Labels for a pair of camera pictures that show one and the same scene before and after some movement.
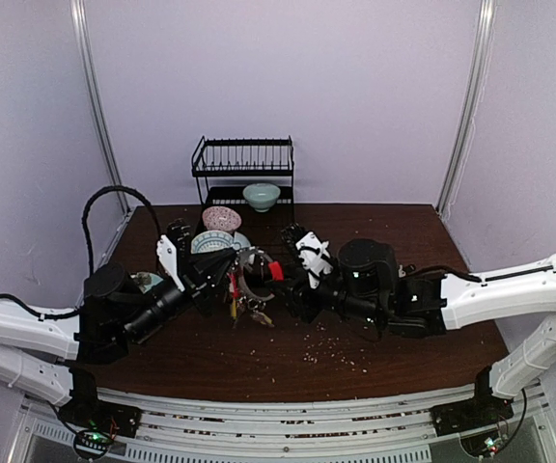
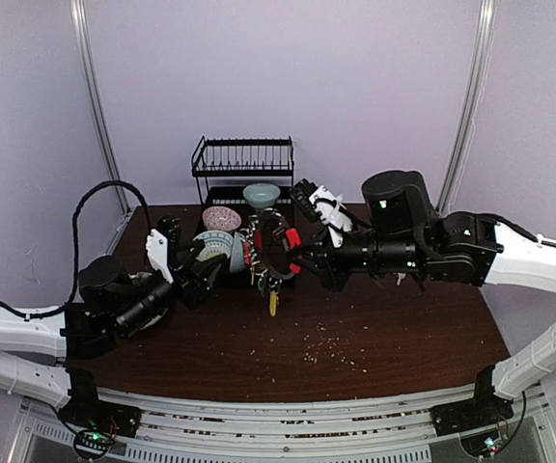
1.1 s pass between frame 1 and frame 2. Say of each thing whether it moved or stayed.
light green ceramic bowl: stayed
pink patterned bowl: stayed
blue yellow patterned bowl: stayed
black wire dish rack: stayed
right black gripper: moved
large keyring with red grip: moved
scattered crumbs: stayed
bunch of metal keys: moved
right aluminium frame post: stayed
